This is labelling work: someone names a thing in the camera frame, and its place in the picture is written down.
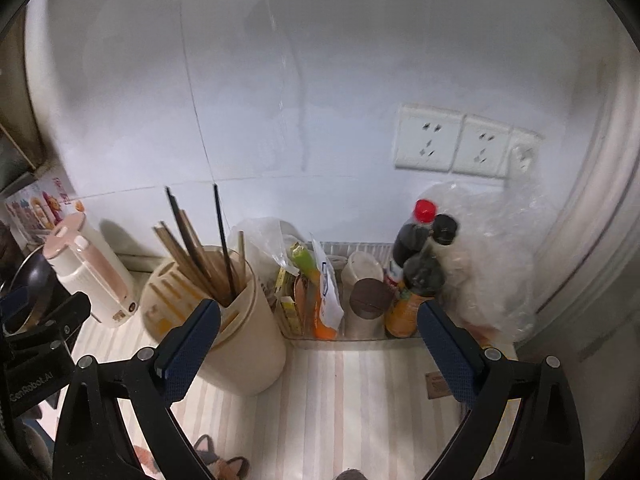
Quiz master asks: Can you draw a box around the striped table mat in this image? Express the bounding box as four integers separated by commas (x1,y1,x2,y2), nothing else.
74,268,522,480

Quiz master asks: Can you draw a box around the clear plastic bag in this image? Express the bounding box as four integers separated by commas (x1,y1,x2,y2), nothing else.
421,178,555,344

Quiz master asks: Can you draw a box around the beige utensil holder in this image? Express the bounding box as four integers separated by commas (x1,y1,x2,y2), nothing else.
140,252,286,396

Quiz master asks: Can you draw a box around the white pink kettle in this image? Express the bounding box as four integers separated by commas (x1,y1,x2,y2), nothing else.
42,212,138,328

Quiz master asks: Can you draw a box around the black-capped bottle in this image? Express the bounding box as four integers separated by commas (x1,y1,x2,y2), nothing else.
421,214,459,278

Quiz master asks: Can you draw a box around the red-capped dark sauce bottle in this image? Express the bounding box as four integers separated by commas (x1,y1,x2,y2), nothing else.
385,198,437,287

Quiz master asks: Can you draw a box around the brown-lidded jar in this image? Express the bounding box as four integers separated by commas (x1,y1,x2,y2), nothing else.
345,278,394,340

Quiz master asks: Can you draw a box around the orange white snack packet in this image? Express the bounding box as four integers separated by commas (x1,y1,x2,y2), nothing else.
312,240,344,340

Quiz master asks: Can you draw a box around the long dark chopstick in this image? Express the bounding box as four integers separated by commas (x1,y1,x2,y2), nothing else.
214,183,236,300

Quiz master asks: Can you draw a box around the orange-labelled sauce bottle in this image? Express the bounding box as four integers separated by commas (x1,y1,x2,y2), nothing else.
384,255,446,338

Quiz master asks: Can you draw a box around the clear plastic storage bin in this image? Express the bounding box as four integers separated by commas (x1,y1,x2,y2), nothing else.
271,242,396,349

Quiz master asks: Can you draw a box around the white wall socket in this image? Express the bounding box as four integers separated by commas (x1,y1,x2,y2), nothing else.
452,116,511,178
394,104,463,172

